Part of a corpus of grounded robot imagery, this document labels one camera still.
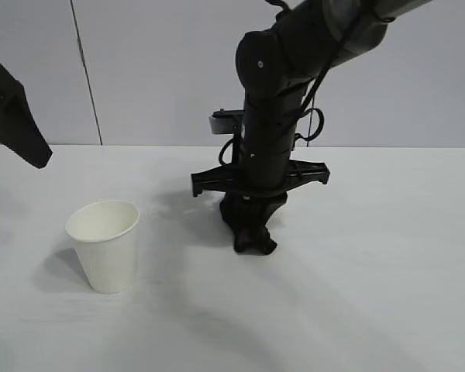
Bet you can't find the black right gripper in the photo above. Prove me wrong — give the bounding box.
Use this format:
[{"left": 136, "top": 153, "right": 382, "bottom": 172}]
[{"left": 191, "top": 96, "right": 330, "bottom": 232}]

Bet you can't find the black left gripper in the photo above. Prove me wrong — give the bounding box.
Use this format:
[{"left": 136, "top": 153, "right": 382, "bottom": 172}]
[{"left": 0, "top": 61, "right": 53, "bottom": 170}]

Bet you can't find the black cloth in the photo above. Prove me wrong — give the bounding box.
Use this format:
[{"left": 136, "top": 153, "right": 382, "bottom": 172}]
[{"left": 219, "top": 195, "right": 279, "bottom": 257}]

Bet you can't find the white paper cup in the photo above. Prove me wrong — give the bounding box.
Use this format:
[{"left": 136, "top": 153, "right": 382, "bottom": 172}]
[{"left": 64, "top": 199, "right": 141, "bottom": 295}]

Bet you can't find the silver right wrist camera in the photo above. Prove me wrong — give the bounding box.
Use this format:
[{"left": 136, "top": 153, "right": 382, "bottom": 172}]
[{"left": 210, "top": 109, "right": 246, "bottom": 136}]

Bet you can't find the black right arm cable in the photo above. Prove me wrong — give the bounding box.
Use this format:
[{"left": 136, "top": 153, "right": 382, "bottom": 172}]
[{"left": 294, "top": 0, "right": 367, "bottom": 147}]

